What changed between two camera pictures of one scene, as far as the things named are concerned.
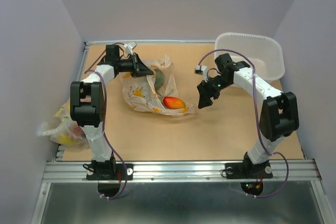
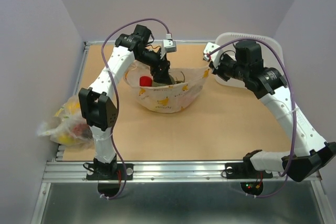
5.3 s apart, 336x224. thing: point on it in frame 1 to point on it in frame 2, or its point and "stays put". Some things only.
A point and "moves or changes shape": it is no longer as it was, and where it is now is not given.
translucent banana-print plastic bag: [158, 92] moves or changes shape
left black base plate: [109, 176] stays put
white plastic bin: [265, 53] stays put
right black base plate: [247, 170] stays put
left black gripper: [139, 69] to [161, 76]
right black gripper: [206, 92] to [218, 71]
